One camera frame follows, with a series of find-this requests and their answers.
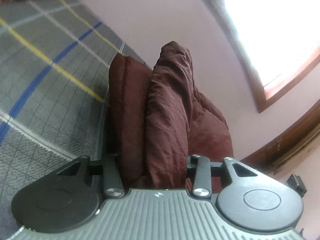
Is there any maroon garment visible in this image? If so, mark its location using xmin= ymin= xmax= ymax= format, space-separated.
xmin=109 ymin=41 xmax=233 ymax=189

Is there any grey plaid bed sheet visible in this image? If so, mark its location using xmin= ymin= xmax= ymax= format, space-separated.
xmin=1 ymin=0 xmax=138 ymax=239

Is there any brown wooden door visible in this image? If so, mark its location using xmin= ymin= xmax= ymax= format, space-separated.
xmin=242 ymin=102 xmax=319 ymax=172

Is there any brown wooden window frame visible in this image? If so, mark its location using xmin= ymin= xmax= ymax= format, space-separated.
xmin=202 ymin=0 xmax=319 ymax=112

